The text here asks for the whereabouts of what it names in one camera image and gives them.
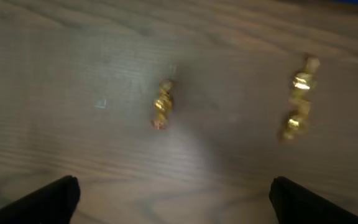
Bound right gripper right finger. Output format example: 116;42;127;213
268;175;358;224

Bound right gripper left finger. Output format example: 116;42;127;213
0;174;81;224

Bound gold candy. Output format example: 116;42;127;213
287;54;322;101
277;98;311;143
149;77;176;131

